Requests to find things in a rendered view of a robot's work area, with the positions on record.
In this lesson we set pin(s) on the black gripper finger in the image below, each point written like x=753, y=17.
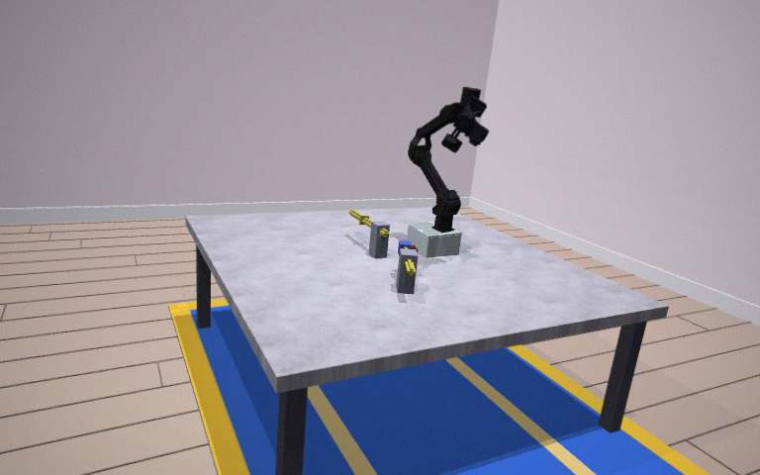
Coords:
x=469, y=110
x=452, y=142

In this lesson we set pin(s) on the yellow square bar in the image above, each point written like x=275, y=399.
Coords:
x=379, y=235

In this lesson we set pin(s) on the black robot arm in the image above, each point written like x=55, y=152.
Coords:
x=447, y=201

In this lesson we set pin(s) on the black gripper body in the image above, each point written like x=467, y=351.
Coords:
x=463, y=124

